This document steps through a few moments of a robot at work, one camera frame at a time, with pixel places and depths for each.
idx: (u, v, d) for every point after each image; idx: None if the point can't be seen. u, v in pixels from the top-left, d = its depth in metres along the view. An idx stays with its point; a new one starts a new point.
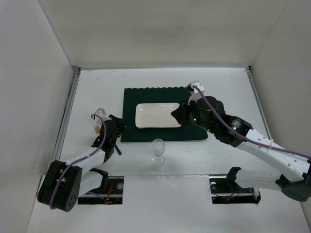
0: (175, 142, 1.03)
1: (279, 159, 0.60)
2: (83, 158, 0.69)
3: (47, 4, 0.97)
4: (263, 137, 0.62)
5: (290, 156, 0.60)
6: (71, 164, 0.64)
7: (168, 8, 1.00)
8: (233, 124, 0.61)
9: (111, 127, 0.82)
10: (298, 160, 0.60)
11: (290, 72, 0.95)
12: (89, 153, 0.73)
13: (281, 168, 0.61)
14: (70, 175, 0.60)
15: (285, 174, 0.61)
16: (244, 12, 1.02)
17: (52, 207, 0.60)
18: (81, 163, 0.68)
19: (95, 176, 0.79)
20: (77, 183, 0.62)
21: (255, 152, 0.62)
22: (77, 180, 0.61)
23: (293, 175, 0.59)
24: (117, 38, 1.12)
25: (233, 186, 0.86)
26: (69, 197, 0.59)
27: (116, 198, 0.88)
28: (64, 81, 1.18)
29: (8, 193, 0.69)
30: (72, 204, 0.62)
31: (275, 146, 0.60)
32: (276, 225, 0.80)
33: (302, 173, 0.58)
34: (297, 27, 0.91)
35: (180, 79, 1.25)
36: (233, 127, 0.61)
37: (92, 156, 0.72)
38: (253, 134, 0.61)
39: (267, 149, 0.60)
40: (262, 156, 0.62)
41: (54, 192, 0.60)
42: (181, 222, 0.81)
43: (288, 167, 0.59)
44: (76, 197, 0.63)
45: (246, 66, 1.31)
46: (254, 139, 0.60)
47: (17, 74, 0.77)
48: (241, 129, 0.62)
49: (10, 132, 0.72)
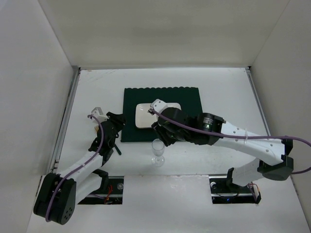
0: (175, 142, 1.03)
1: (257, 147, 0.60)
2: (79, 168, 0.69)
3: (47, 4, 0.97)
4: (236, 128, 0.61)
5: (265, 141, 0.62)
6: (66, 176, 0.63)
7: (168, 8, 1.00)
8: (205, 124, 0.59)
9: (108, 129, 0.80)
10: (273, 143, 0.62)
11: (290, 72, 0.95)
12: (84, 161, 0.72)
13: (260, 155, 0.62)
14: (64, 188, 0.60)
15: (264, 159, 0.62)
16: (244, 12, 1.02)
17: (47, 219, 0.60)
18: (77, 174, 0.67)
19: (94, 179, 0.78)
20: (71, 196, 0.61)
21: (233, 145, 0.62)
22: (72, 193, 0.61)
23: (272, 159, 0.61)
24: (117, 39, 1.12)
25: (234, 187, 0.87)
26: (64, 210, 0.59)
27: (116, 198, 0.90)
28: (64, 81, 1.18)
29: (8, 194, 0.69)
30: (68, 216, 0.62)
31: (250, 135, 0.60)
32: (275, 225, 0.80)
33: (280, 155, 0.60)
34: (297, 27, 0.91)
35: (180, 79, 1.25)
36: (205, 126, 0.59)
37: (88, 163, 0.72)
38: (227, 127, 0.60)
39: (244, 140, 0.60)
40: (240, 148, 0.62)
41: (49, 206, 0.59)
42: (181, 221, 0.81)
43: (267, 152, 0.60)
44: (71, 208, 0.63)
45: (246, 66, 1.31)
46: (229, 134, 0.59)
47: (17, 74, 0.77)
48: (215, 125, 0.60)
49: (10, 132, 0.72)
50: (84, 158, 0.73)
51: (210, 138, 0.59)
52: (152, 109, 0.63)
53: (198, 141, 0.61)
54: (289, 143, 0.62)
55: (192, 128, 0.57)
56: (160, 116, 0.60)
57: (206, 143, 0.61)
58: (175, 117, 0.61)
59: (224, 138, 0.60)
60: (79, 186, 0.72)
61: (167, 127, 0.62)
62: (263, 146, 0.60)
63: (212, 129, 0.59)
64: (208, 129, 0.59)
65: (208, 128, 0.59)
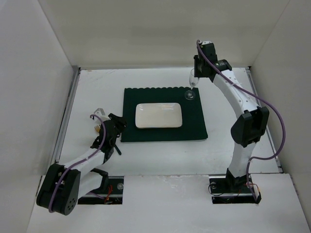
0: (175, 141, 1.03)
1: (235, 95, 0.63)
2: (82, 161, 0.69)
3: (46, 3, 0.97)
4: (234, 78, 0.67)
5: (245, 96, 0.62)
6: (70, 167, 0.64)
7: (168, 8, 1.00)
8: (216, 62, 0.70)
9: (110, 128, 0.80)
10: (250, 102, 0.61)
11: (290, 71, 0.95)
12: (87, 156, 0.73)
13: (234, 104, 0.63)
14: (68, 178, 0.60)
15: (236, 111, 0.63)
16: (244, 11, 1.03)
17: (51, 210, 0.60)
18: (80, 166, 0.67)
19: (94, 178, 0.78)
20: (75, 187, 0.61)
21: (223, 88, 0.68)
22: (76, 184, 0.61)
23: (238, 111, 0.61)
24: (116, 39, 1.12)
25: (231, 180, 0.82)
26: (68, 200, 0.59)
27: (116, 198, 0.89)
28: (64, 81, 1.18)
29: (8, 194, 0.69)
30: (71, 208, 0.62)
31: (238, 86, 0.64)
32: (276, 225, 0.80)
33: (244, 110, 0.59)
34: (296, 26, 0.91)
35: (181, 79, 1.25)
36: (216, 64, 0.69)
37: (91, 158, 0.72)
38: (229, 73, 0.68)
39: (231, 84, 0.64)
40: (226, 92, 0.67)
41: (54, 195, 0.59)
42: (181, 221, 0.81)
43: (238, 102, 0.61)
44: (74, 199, 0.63)
45: (246, 66, 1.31)
46: (225, 75, 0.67)
47: (17, 74, 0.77)
48: (224, 68, 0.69)
49: (10, 132, 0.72)
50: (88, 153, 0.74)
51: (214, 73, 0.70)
52: None
53: (204, 73, 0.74)
54: (263, 109, 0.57)
55: (206, 60, 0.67)
56: (196, 44, 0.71)
57: (208, 75, 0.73)
58: (206, 47, 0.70)
59: (220, 76, 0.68)
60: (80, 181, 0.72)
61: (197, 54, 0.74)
62: (238, 97, 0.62)
63: (220, 68, 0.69)
64: (217, 66, 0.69)
65: (217, 66, 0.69)
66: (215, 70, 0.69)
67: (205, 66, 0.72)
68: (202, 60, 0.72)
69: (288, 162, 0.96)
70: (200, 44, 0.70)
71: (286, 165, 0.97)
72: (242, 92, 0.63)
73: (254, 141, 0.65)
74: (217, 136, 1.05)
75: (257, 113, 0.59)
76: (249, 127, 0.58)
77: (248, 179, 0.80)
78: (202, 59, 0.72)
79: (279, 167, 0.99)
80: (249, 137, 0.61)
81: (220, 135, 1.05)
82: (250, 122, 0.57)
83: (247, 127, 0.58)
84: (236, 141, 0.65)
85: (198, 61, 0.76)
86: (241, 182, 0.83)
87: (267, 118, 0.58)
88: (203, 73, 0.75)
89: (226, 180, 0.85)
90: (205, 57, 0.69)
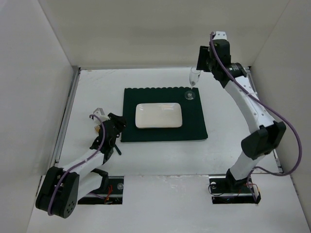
0: (175, 142, 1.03)
1: (250, 107, 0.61)
2: (81, 163, 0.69)
3: (47, 4, 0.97)
4: (249, 87, 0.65)
5: (260, 109, 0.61)
6: (68, 170, 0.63)
7: (167, 8, 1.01)
8: (230, 67, 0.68)
9: (110, 128, 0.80)
10: (265, 116, 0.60)
11: (290, 71, 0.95)
12: (87, 157, 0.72)
13: (248, 116, 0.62)
14: (67, 181, 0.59)
15: (249, 124, 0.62)
16: (244, 12, 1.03)
17: (50, 213, 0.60)
18: (79, 168, 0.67)
19: (94, 178, 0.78)
20: (74, 189, 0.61)
21: (235, 95, 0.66)
22: (75, 186, 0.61)
23: (253, 125, 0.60)
24: (117, 39, 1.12)
25: (231, 181, 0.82)
26: (67, 203, 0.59)
27: (116, 198, 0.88)
28: (64, 81, 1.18)
29: (8, 194, 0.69)
30: (70, 210, 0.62)
31: (253, 96, 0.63)
32: (276, 225, 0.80)
33: (259, 125, 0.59)
34: (296, 26, 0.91)
35: (181, 79, 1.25)
36: (229, 69, 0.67)
37: (91, 159, 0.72)
38: (242, 80, 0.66)
39: (246, 94, 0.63)
40: (239, 101, 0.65)
41: (54, 196, 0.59)
42: (181, 221, 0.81)
43: (253, 115, 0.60)
44: (74, 202, 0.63)
45: (246, 66, 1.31)
46: (239, 83, 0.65)
47: (17, 74, 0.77)
48: (238, 73, 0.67)
49: (10, 132, 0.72)
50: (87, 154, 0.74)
51: (226, 77, 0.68)
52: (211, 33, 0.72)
53: (215, 74, 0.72)
54: (279, 125, 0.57)
55: (220, 63, 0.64)
56: (210, 41, 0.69)
57: (219, 78, 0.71)
58: (220, 47, 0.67)
59: (233, 83, 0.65)
60: (80, 182, 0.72)
61: (210, 53, 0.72)
62: (253, 109, 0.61)
63: (233, 73, 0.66)
64: (231, 71, 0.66)
65: (231, 71, 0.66)
66: (227, 75, 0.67)
67: (217, 69, 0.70)
68: (214, 60, 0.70)
69: (288, 162, 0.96)
70: (215, 44, 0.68)
71: (286, 165, 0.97)
72: (258, 104, 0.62)
73: (266, 154, 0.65)
74: (217, 136, 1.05)
75: (272, 129, 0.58)
76: (263, 143, 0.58)
77: (248, 179, 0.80)
78: (215, 61, 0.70)
79: (280, 167, 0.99)
80: (261, 152, 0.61)
81: (220, 136, 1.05)
82: (265, 138, 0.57)
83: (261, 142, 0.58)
84: (247, 154, 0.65)
85: (209, 59, 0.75)
86: (241, 182, 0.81)
87: (283, 134, 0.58)
88: (213, 73, 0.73)
89: (226, 180, 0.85)
90: (218, 59, 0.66)
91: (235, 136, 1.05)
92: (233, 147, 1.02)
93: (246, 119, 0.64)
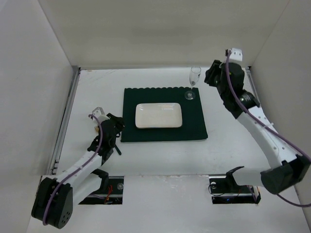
0: (175, 142, 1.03)
1: (269, 141, 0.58)
2: (77, 171, 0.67)
3: (47, 4, 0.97)
4: (264, 117, 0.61)
5: (280, 142, 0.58)
6: (62, 181, 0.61)
7: (167, 8, 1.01)
8: (242, 96, 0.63)
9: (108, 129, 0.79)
10: (286, 150, 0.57)
11: (290, 71, 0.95)
12: (82, 163, 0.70)
13: (267, 149, 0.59)
14: (60, 194, 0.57)
15: (270, 158, 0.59)
16: (244, 12, 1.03)
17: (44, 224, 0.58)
18: (74, 177, 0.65)
19: (92, 181, 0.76)
20: (68, 201, 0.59)
21: (250, 127, 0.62)
22: (69, 198, 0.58)
23: (274, 161, 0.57)
24: (117, 38, 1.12)
25: (231, 181, 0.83)
26: (61, 215, 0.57)
27: (116, 198, 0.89)
28: (64, 81, 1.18)
29: (8, 195, 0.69)
30: (65, 220, 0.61)
31: (270, 128, 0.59)
32: (276, 225, 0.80)
33: (281, 160, 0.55)
34: (296, 26, 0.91)
35: (181, 79, 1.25)
36: (241, 99, 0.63)
37: (86, 166, 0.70)
38: (257, 110, 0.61)
39: (263, 126, 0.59)
40: (255, 134, 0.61)
41: (47, 210, 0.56)
42: (181, 222, 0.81)
43: (273, 150, 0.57)
44: (69, 212, 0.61)
45: (246, 66, 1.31)
46: (253, 114, 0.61)
47: (17, 74, 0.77)
48: (250, 104, 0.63)
49: (10, 132, 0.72)
50: (83, 160, 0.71)
51: (237, 107, 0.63)
52: (227, 53, 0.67)
53: (224, 100, 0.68)
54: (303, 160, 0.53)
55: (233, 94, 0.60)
56: (225, 65, 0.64)
57: (229, 106, 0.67)
58: (234, 75, 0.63)
59: (248, 115, 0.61)
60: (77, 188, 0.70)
61: (222, 76, 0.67)
62: (272, 143, 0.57)
63: (246, 104, 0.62)
64: (242, 102, 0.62)
65: (243, 101, 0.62)
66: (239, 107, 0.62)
67: (228, 96, 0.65)
68: (226, 87, 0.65)
69: None
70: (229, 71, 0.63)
71: None
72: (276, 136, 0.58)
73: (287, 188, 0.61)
74: (217, 136, 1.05)
75: (296, 163, 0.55)
76: (287, 180, 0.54)
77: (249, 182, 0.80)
78: (226, 87, 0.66)
79: None
80: (285, 189, 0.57)
81: (220, 136, 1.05)
82: (288, 175, 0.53)
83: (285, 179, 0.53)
84: (268, 190, 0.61)
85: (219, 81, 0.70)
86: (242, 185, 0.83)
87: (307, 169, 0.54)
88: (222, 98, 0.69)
89: (226, 180, 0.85)
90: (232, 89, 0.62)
91: (235, 136, 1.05)
92: (233, 147, 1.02)
93: (265, 152, 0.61)
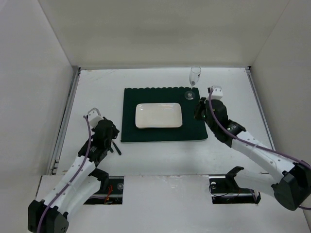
0: (175, 142, 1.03)
1: (263, 156, 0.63)
2: (64, 188, 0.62)
3: (46, 4, 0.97)
4: (253, 138, 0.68)
5: (274, 155, 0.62)
6: (49, 205, 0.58)
7: (167, 8, 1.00)
8: (228, 126, 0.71)
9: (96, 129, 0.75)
10: (283, 159, 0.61)
11: (290, 71, 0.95)
12: (69, 177, 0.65)
13: (265, 165, 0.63)
14: (48, 221, 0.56)
15: (272, 174, 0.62)
16: (243, 12, 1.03)
17: None
18: (63, 196, 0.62)
19: (89, 187, 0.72)
20: (59, 223, 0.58)
21: (244, 151, 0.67)
22: (58, 222, 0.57)
23: (276, 174, 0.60)
24: (116, 38, 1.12)
25: (231, 183, 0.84)
26: None
27: (116, 198, 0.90)
28: (63, 81, 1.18)
29: (8, 195, 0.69)
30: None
31: (261, 145, 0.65)
32: (276, 225, 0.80)
33: (282, 171, 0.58)
34: (296, 26, 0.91)
35: (181, 79, 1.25)
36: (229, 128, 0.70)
37: (74, 180, 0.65)
38: (244, 135, 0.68)
39: (252, 146, 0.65)
40: (250, 156, 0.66)
41: None
42: (181, 222, 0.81)
43: (270, 163, 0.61)
44: (64, 227, 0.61)
45: (246, 66, 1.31)
46: (242, 138, 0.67)
47: (16, 74, 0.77)
48: (237, 131, 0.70)
49: (10, 132, 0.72)
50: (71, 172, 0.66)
51: (228, 138, 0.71)
52: (210, 90, 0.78)
53: (216, 133, 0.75)
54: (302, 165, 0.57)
55: (221, 126, 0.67)
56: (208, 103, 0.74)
57: (221, 138, 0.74)
58: (218, 111, 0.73)
59: (238, 141, 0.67)
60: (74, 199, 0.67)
61: (208, 113, 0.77)
62: (267, 158, 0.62)
63: (233, 133, 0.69)
64: (230, 131, 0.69)
65: (230, 130, 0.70)
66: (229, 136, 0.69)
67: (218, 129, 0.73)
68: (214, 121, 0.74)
69: None
70: (213, 108, 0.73)
71: None
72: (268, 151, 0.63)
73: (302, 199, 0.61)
74: None
75: (296, 170, 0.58)
76: (296, 189, 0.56)
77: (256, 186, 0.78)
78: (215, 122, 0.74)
79: None
80: (300, 200, 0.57)
81: None
82: (294, 183, 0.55)
83: (294, 191, 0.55)
84: (286, 206, 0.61)
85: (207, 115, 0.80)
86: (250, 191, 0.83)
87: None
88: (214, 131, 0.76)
89: (227, 182, 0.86)
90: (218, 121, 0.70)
91: None
92: None
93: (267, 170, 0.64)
